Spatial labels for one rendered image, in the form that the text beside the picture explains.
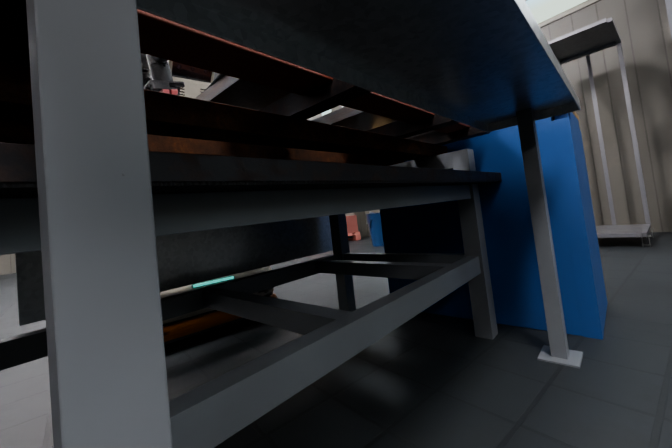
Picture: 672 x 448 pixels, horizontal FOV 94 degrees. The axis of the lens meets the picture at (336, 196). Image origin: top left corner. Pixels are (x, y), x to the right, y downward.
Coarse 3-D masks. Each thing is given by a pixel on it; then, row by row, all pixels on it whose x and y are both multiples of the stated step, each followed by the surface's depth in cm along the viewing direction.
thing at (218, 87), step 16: (224, 80) 74; (240, 80) 69; (208, 96) 79; (224, 96) 77; (240, 96) 78; (256, 96) 79; (272, 96) 80; (336, 112) 111; (352, 112) 104; (352, 128) 120; (368, 128) 123
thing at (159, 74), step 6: (150, 66) 94; (156, 66) 94; (162, 66) 95; (168, 66) 97; (156, 72) 94; (162, 72) 95; (168, 72) 96; (156, 78) 94; (162, 78) 95; (168, 78) 96; (150, 84) 92; (174, 84) 97; (180, 84) 98
